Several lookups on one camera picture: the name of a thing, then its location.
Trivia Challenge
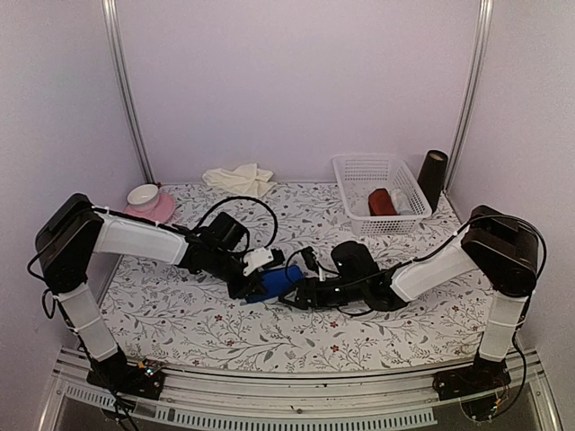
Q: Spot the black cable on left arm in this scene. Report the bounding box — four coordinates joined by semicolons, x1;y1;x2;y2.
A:
195;196;279;251

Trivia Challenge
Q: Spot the aluminium frame post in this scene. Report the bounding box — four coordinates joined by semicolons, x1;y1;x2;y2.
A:
102;0;155;183
443;0;493;195

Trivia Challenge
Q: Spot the clear plastic item in basket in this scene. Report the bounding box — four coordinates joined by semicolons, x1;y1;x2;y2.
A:
389;189;414;216

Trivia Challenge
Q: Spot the red-brown rolled towel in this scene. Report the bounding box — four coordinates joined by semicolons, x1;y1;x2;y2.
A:
367;188;397;216

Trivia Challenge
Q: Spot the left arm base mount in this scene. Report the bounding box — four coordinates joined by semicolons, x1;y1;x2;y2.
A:
86;357;165;400

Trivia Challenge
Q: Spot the white teacup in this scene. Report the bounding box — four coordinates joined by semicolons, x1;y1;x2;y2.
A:
127;184;160;212

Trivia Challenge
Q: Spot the pink saucer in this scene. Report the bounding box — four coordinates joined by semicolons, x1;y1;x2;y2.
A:
124;193;175;223

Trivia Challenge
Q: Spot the cream cloth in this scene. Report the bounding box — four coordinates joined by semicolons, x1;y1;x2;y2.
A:
202;163;276;198

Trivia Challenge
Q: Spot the right aluminium frame post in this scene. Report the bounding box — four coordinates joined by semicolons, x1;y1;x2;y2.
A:
443;0;493;195

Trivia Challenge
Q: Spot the left aluminium frame post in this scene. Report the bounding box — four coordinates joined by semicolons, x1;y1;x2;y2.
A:
102;0;155;183

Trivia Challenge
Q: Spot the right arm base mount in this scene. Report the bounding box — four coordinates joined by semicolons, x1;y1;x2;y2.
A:
432;365;511;400

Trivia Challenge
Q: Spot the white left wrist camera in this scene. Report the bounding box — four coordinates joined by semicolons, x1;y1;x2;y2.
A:
243;247;285;277

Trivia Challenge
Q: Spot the blue microfibre towel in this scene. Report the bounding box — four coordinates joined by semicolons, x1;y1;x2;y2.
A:
244;265;305;303

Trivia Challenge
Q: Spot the aluminium front rail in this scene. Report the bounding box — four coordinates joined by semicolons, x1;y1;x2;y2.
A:
39;349;564;430

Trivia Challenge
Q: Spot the white perforated plastic basket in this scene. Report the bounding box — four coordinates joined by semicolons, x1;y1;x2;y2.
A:
332;154;432;235

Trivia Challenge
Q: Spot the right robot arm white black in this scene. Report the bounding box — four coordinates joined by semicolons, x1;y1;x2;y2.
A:
279;206;547;391

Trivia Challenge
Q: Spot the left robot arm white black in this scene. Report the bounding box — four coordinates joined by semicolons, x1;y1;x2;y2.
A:
35;193;273;390

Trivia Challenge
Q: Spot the dark brown cylinder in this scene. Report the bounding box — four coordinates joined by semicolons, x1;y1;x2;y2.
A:
417;150;448;212

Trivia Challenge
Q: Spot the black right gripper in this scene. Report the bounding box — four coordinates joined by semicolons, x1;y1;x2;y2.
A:
279;277;367;311

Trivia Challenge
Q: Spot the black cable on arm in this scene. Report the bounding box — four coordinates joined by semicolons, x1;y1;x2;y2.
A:
285;215;547;396
195;196;279;251

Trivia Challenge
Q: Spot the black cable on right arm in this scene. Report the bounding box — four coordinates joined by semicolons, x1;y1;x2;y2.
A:
285;215;547;396

